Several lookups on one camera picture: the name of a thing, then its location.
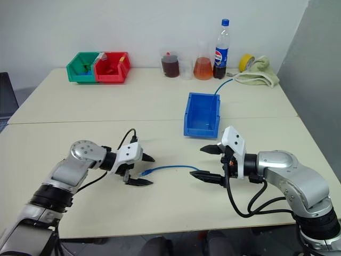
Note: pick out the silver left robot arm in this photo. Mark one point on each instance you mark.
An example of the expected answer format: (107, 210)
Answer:
(80, 160)

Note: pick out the small blue item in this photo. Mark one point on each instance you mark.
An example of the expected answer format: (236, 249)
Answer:
(87, 70)

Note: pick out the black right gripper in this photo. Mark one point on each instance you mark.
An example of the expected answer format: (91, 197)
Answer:
(232, 170)

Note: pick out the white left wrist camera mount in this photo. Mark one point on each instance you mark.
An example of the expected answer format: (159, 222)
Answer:
(128, 154)

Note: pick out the blue plastic bin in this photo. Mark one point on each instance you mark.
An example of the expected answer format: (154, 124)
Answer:
(198, 114)

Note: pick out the red plastic bin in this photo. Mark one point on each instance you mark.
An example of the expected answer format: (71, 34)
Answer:
(114, 74)

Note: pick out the empty clear beaker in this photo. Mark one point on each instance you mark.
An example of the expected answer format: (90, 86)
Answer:
(186, 70)

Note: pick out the pale green towel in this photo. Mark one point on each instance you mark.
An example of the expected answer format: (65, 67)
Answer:
(262, 73)

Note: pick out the flask with orange liquid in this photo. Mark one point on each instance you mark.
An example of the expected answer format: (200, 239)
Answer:
(203, 70)

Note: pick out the cola bottle with blue cap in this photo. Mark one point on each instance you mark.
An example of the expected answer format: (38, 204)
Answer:
(221, 57)

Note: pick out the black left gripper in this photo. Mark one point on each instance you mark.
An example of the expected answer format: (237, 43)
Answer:
(127, 174)

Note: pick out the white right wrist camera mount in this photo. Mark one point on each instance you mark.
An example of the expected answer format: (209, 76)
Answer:
(235, 138)

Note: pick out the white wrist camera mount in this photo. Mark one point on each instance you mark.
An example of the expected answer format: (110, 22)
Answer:
(235, 138)
(128, 154)

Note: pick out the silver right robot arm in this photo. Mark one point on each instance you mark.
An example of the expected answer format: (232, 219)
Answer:
(293, 173)

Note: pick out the clear plastic bag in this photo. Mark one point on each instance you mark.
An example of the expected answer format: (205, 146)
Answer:
(102, 56)

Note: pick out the beaker with dark liquid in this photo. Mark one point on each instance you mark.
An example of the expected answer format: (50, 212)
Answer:
(170, 66)

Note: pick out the yellow tape roll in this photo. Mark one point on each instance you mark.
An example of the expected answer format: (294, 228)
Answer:
(243, 63)

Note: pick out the green plastic bin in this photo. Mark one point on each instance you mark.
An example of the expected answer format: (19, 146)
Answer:
(77, 70)

